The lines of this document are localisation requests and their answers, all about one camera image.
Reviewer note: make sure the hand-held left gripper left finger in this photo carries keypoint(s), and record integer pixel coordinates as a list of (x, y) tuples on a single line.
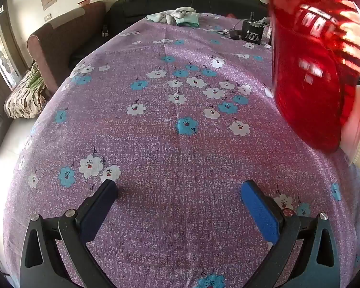
[(99, 207)]

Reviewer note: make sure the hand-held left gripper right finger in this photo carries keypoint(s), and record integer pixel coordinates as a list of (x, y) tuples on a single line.
[(259, 210)]

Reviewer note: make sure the red bowl white inside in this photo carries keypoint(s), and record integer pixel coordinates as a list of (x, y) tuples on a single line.
[(312, 90)]

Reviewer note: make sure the purple floral tablecloth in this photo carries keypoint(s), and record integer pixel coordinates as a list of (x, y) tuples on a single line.
[(168, 144)]

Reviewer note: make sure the brown armchair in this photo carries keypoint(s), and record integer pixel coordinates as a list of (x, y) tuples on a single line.
[(63, 36)]

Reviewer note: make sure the black power adapter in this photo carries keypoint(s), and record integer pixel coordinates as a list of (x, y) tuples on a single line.
[(235, 35)]

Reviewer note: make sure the black battery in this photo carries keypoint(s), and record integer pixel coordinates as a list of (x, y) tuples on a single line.
[(250, 33)]

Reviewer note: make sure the wooden glazed door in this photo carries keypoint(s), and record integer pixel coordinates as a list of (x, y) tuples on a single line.
[(3, 57)]

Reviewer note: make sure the black sofa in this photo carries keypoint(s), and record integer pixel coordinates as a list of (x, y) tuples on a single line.
[(129, 9)]

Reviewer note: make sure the teal cloth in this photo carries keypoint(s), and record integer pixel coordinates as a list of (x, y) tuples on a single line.
[(187, 21)]

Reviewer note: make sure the grey white cloth pile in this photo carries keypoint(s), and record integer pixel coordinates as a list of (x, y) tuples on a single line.
[(165, 14)]

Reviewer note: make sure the wall switch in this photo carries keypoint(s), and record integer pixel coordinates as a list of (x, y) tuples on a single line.
[(48, 17)]

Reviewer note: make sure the red wall ornament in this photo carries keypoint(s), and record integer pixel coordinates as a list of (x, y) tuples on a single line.
[(84, 1)]

